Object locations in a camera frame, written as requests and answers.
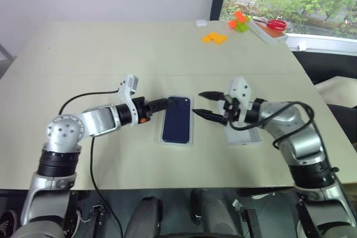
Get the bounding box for orange toy block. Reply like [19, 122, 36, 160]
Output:
[227, 10, 250, 29]

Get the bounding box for black metal bracket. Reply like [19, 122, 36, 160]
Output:
[233, 198, 260, 238]
[90, 203, 107, 238]

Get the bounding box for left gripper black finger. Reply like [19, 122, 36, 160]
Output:
[150, 96, 171, 106]
[150, 103, 170, 113]

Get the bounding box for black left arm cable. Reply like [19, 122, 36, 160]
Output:
[59, 88, 124, 238]

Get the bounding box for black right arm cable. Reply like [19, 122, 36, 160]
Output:
[228, 100, 316, 150]

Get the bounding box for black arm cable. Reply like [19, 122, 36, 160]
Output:
[59, 88, 124, 238]
[228, 100, 316, 150]

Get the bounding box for dark rounded shape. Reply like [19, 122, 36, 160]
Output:
[191, 188, 244, 238]
[131, 195, 164, 238]

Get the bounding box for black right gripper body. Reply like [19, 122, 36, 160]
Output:
[221, 96, 242, 127]

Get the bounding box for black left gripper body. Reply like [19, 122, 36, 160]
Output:
[133, 96, 154, 124]

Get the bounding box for white and orange flat box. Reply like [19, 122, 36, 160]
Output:
[249, 18, 288, 46]

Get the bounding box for red-handled scissors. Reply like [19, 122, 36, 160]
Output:
[252, 17, 288, 31]

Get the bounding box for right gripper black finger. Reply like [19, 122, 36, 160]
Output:
[198, 90, 226, 102]
[192, 108, 227, 124]

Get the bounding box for dark blue smartphone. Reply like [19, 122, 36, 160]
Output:
[162, 96, 194, 145]

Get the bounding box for white window sill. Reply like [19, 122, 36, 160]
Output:
[284, 32, 357, 55]

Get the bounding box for yellow toy block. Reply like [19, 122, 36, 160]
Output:
[213, 33, 228, 46]
[201, 32, 217, 45]

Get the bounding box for black and white sneaker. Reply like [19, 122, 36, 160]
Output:
[65, 206, 85, 237]
[0, 209, 19, 237]

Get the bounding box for green toy block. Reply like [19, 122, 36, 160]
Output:
[234, 16, 250, 33]

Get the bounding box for deep white phone box lid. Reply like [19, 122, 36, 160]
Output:
[225, 79, 263, 147]

